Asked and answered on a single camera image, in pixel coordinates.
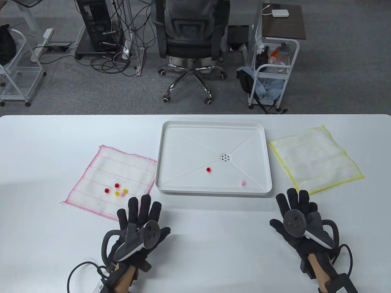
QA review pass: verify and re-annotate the person's right hand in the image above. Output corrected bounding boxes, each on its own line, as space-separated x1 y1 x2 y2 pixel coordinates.
269 188 335 266

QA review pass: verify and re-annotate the person's left hand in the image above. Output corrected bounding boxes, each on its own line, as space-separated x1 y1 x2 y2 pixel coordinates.
108 194 171 272

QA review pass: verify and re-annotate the yellow-edged white dish cloth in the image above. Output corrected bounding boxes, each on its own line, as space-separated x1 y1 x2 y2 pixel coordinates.
268 125 364 195

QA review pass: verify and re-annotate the pink-edged white dish cloth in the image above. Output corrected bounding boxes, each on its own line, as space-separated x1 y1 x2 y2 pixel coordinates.
60 145 157 222

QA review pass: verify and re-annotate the person's right forearm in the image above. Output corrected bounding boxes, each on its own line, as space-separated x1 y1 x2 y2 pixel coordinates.
307 255 332 293

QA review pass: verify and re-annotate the person's left forearm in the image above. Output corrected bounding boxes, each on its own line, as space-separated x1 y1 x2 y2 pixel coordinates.
115 266 136 293

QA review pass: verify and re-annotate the blue cloth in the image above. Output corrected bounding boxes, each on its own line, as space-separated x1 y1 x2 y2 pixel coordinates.
255 78 283 101

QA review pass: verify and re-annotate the grey white hand controller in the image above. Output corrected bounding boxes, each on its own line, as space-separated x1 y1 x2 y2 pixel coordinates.
283 210 339 249
101 221 161 266

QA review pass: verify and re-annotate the black armband sensor box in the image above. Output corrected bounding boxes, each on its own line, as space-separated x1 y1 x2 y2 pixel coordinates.
324 273 359 293
95 269 122 293

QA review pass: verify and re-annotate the white plastic tray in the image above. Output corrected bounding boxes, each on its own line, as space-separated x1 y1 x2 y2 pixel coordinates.
155 121 273 196

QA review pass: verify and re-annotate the white metal cart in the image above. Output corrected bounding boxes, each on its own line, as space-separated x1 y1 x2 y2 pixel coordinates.
0 29 47 107
248 38 300 110

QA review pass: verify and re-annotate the black backpack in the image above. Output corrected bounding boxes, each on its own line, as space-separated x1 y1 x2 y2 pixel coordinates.
236 69 287 115

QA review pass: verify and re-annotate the clear bottle grey cap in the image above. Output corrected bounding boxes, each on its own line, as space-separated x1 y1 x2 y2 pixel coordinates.
276 43 291 74

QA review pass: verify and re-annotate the black tower stand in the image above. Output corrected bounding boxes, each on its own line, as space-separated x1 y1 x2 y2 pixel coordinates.
75 41 130 60

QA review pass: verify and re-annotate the brown side table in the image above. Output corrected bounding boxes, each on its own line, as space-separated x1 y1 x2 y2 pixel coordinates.
262 3 307 40

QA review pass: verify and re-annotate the black bin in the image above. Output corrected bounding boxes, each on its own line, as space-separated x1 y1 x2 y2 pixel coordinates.
228 25 249 51

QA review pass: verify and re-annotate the black office chair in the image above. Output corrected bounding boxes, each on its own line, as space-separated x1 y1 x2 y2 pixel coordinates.
151 0 231 106

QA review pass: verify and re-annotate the white desk foot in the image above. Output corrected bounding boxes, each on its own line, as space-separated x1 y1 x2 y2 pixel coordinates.
31 28 54 63

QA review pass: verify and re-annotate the black computer tower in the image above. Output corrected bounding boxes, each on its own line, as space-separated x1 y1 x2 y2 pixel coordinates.
76 0 125 52

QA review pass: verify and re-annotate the black bag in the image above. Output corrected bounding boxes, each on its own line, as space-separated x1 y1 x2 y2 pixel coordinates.
0 24 16 66

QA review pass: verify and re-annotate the black glove cable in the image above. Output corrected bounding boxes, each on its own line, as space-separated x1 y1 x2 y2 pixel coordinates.
67 260 110 293
331 244 354 277

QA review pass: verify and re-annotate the tangle of black cables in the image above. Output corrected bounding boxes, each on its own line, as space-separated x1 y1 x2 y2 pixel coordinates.
76 0 155 77

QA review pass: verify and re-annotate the silver desk leg frame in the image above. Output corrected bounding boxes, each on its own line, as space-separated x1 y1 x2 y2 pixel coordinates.
124 0 144 77

